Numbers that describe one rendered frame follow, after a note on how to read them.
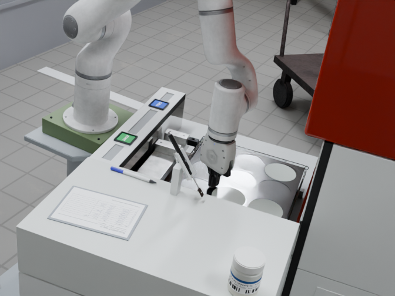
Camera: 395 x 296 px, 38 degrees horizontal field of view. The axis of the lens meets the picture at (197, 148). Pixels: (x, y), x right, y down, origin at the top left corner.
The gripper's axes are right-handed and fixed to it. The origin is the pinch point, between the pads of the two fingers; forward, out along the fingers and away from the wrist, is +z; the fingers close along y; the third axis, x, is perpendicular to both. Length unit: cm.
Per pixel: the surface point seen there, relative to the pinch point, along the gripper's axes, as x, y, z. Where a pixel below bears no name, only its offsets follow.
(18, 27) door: 94, -277, 65
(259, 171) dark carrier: 18.4, 2.9, 2.4
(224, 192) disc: 0.8, 4.1, 2.3
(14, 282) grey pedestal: -24, -79, 91
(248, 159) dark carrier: 20.7, -3.9, 2.5
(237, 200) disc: 1.0, 9.1, 2.4
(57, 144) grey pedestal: -18, -55, 10
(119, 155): -18.7, -21.6, -3.6
